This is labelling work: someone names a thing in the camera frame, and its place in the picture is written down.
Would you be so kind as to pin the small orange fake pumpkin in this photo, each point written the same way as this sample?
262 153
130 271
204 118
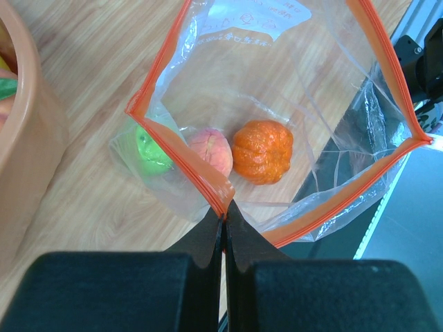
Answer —
262 151

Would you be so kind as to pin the green fake apple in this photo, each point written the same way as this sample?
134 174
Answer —
154 161

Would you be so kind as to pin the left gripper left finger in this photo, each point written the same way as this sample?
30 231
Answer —
177 289

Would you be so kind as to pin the clear zip bag orange seal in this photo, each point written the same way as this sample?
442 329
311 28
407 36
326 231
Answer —
226 63

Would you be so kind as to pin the orange plastic basket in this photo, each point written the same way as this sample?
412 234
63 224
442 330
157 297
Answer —
33 139

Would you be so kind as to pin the fake peach in bag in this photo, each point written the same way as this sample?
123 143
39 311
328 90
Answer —
212 146

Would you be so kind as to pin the fake peach right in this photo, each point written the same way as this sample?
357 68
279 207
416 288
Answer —
9 84

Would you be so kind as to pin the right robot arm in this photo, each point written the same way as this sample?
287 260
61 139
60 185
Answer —
422 68

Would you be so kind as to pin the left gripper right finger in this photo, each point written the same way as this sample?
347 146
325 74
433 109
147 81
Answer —
269 291

